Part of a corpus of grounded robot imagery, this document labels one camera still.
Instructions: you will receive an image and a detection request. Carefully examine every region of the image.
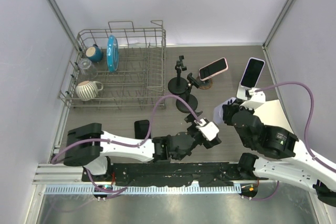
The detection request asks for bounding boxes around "wooden round phone stand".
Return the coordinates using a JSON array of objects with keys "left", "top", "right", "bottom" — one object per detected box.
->
[{"left": 199, "top": 78, "right": 213, "bottom": 90}]

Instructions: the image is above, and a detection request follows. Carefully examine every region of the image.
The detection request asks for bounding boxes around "white flat board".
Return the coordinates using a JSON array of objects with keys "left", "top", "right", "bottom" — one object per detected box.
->
[{"left": 254, "top": 100, "right": 293, "bottom": 133}]

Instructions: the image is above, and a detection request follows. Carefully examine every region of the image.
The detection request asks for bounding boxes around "right aluminium frame post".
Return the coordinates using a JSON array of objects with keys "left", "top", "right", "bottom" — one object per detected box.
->
[{"left": 263, "top": 0, "right": 296, "bottom": 49}]

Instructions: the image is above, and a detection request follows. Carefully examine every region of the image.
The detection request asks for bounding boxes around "pink case phone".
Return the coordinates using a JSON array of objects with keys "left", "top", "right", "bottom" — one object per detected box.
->
[{"left": 198, "top": 57, "right": 228, "bottom": 81}]

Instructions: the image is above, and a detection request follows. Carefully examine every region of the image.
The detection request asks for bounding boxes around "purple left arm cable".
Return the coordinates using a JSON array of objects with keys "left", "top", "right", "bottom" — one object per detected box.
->
[{"left": 51, "top": 94, "right": 207, "bottom": 166}]

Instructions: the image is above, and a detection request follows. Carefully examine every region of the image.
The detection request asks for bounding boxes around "lilac case phone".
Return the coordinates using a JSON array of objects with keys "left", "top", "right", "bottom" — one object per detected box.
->
[
  {"left": 240, "top": 58, "right": 265, "bottom": 88},
  {"left": 213, "top": 97, "right": 236, "bottom": 125}
]

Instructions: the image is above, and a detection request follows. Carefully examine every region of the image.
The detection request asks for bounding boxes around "striped white mug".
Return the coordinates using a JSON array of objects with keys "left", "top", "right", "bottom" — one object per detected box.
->
[{"left": 75, "top": 80, "right": 104, "bottom": 101}]

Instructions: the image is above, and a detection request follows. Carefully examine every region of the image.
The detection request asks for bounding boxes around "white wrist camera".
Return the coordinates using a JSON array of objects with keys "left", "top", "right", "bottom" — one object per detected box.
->
[
  {"left": 240, "top": 88, "right": 266, "bottom": 110},
  {"left": 195, "top": 119, "right": 219, "bottom": 141}
]

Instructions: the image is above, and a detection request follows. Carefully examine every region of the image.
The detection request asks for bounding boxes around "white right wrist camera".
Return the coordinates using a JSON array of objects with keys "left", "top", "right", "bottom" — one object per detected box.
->
[{"left": 240, "top": 88, "right": 266, "bottom": 110}]

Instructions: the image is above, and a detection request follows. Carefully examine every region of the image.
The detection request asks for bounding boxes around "black phone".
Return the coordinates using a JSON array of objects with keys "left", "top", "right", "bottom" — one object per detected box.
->
[{"left": 134, "top": 120, "right": 150, "bottom": 140}]

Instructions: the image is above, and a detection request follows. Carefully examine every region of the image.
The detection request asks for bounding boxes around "black phone stand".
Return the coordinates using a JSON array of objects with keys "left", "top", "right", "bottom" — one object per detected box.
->
[
  {"left": 168, "top": 55, "right": 188, "bottom": 95},
  {"left": 175, "top": 73, "right": 200, "bottom": 113}
]

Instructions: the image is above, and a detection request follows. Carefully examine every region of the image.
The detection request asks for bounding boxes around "blue ceramic mug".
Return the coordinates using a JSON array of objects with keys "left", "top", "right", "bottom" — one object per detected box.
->
[{"left": 86, "top": 44, "right": 103, "bottom": 63}]

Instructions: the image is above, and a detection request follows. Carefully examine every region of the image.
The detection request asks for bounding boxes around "black front phone stand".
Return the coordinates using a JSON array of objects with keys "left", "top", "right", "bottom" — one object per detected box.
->
[{"left": 168, "top": 55, "right": 188, "bottom": 95}]

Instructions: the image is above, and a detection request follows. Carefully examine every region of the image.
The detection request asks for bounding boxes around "aluminium frame post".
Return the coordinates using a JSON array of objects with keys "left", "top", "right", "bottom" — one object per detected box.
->
[
  {"left": 263, "top": 0, "right": 296, "bottom": 49},
  {"left": 46, "top": 0, "right": 82, "bottom": 52}
]

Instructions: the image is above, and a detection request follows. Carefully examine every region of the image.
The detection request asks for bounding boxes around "grey wire dish rack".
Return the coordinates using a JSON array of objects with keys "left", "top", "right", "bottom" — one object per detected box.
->
[{"left": 58, "top": 20, "right": 166, "bottom": 109}]

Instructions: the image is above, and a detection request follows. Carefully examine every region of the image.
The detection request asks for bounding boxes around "left aluminium frame post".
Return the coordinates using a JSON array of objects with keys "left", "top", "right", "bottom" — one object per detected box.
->
[{"left": 46, "top": 0, "right": 82, "bottom": 52}]

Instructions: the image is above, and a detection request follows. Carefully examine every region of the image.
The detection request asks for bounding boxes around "white angled phone stand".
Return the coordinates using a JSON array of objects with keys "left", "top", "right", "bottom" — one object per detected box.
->
[{"left": 236, "top": 84, "right": 251, "bottom": 100}]

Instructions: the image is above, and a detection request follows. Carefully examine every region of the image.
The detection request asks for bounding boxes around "blue plate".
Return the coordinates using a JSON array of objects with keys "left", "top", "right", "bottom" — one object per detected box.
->
[{"left": 106, "top": 35, "right": 119, "bottom": 72}]

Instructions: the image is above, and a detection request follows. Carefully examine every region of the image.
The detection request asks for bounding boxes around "clear drinking glass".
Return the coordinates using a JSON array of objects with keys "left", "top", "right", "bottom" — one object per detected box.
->
[{"left": 78, "top": 59, "right": 98, "bottom": 78}]

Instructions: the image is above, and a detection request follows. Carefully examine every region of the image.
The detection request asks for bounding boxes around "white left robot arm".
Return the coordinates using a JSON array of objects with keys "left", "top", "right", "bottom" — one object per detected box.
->
[{"left": 64, "top": 114, "right": 221, "bottom": 182}]

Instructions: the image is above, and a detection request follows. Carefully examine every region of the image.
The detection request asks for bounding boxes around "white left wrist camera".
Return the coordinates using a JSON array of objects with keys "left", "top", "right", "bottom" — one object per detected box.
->
[{"left": 195, "top": 119, "right": 219, "bottom": 141}]

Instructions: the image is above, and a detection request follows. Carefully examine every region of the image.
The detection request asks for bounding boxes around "white slotted cable duct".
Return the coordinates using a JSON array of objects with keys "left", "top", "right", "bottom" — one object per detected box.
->
[{"left": 44, "top": 183, "right": 241, "bottom": 195}]

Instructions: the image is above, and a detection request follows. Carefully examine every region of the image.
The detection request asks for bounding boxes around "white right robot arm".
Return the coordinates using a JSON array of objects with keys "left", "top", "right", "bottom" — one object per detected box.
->
[{"left": 221, "top": 100, "right": 335, "bottom": 207}]

